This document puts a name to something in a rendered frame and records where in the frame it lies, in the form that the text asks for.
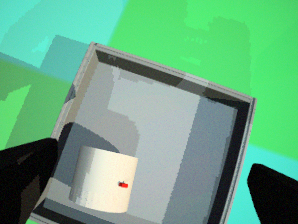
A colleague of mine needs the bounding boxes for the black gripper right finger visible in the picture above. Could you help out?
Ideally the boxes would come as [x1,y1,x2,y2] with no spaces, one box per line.
[246,164,298,224]

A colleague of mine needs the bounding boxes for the grey square tray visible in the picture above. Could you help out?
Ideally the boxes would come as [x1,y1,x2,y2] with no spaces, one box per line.
[28,41,258,224]

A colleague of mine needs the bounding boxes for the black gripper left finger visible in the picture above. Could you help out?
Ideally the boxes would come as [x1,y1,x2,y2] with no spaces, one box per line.
[0,137,57,224]

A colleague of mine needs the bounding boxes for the white cylinder with two slots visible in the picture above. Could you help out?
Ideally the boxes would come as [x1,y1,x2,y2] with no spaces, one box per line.
[69,145,138,213]

